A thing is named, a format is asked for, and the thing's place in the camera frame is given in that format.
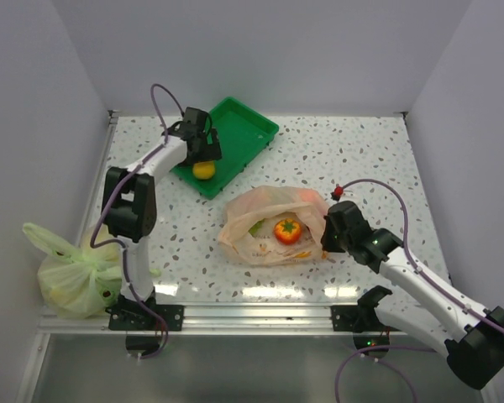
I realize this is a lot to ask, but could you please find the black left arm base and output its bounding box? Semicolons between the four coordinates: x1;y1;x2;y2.
105;296;185;332

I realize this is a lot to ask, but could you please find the red fruit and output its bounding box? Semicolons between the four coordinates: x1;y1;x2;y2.
273;218;302;245

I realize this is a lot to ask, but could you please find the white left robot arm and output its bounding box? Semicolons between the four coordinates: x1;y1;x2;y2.
101;107;222;330

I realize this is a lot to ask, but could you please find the aluminium side rail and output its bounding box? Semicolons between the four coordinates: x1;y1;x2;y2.
76;110;120;242

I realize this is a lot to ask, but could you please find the red cable connector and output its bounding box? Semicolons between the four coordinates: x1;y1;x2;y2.
331;186;344;202

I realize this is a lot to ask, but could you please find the green translucent plastic bag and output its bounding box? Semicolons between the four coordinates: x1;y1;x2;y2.
22;222;160;319

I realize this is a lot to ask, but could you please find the orange translucent plastic bag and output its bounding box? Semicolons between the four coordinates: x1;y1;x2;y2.
218;186;328;267

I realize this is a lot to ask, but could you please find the green grape bunch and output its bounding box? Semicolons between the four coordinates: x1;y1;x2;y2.
249;220;264;236

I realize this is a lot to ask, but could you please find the aluminium front rail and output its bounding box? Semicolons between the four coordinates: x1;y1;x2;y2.
37;304;480;337

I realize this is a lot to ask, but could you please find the green plastic tray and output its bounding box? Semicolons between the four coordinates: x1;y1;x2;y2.
172;97;279;199

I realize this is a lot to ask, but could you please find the yellow lemon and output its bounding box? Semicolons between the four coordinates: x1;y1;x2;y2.
192;161;216;181

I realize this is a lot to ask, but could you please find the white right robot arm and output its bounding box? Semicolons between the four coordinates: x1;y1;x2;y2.
321;201;504;390

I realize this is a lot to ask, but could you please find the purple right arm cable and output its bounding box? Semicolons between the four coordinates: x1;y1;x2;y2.
342;178;504;403

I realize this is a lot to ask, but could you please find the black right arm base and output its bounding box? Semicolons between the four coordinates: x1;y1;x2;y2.
330;285;394;333

